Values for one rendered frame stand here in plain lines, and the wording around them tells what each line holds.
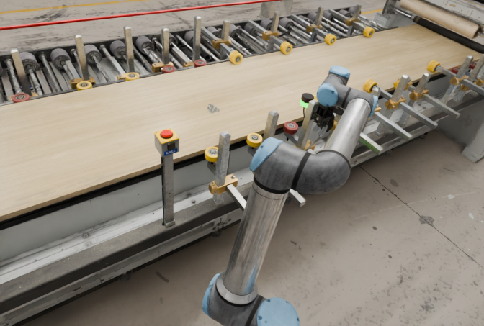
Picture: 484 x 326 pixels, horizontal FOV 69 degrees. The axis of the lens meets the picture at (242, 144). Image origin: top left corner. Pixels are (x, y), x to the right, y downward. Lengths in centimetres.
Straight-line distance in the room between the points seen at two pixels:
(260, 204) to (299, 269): 146
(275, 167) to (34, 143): 123
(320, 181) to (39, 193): 112
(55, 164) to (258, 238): 99
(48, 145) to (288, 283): 159
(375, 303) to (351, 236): 49
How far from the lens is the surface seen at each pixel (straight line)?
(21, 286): 164
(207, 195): 189
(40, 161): 176
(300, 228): 265
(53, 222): 173
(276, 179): 98
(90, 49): 272
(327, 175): 97
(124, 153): 171
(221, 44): 259
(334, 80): 150
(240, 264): 119
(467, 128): 413
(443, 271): 292
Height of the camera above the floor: 205
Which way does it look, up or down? 40 degrees down
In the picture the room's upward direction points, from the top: 9 degrees clockwise
